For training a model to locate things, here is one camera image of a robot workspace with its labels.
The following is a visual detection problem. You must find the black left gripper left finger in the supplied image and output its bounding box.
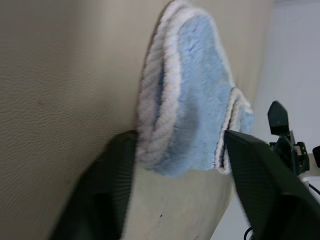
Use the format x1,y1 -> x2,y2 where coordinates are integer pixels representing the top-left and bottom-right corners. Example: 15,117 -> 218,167
46,130 -> 138,240

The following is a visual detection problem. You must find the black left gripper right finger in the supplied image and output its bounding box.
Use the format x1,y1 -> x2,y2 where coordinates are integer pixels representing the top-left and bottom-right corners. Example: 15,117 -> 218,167
224,129 -> 320,240

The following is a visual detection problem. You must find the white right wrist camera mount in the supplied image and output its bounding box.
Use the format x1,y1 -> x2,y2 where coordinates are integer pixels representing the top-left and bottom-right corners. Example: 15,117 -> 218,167
301,146 -> 320,182

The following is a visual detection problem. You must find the black cable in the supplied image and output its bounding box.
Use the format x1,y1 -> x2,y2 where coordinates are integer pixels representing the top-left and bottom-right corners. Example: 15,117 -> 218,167
243,225 -> 255,240
307,182 -> 320,196

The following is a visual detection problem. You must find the light blue fluffy towel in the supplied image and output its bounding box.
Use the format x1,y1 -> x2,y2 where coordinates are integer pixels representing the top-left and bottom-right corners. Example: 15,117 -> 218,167
135,0 -> 255,179

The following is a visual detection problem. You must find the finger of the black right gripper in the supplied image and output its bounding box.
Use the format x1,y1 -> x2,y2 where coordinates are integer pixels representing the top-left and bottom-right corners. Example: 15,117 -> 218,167
266,100 -> 289,136

